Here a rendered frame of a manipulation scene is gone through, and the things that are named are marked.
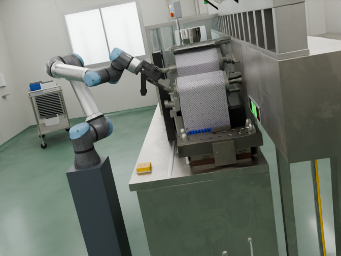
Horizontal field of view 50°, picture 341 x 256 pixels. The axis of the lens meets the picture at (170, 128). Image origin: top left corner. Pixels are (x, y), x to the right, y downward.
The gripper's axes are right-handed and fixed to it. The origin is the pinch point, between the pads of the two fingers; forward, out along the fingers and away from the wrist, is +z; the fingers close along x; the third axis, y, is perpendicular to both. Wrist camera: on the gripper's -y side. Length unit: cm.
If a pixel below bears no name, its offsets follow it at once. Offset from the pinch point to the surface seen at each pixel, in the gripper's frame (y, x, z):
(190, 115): -5.0, -4.2, 15.1
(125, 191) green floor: -146, 162, 21
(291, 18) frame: 49, -87, 14
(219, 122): -0.3, -4.2, 30.0
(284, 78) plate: 35, -88, 21
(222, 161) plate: -11.7, -25.9, 36.8
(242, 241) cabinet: -40, -30, 66
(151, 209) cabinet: -49, -30, 20
